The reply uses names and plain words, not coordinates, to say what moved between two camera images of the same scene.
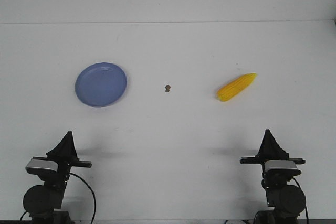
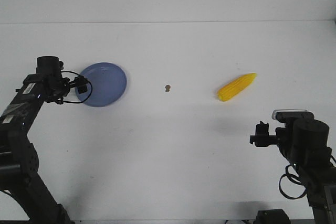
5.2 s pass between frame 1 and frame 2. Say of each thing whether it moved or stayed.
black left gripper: moved
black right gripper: moved
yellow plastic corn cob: stayed
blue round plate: stayed
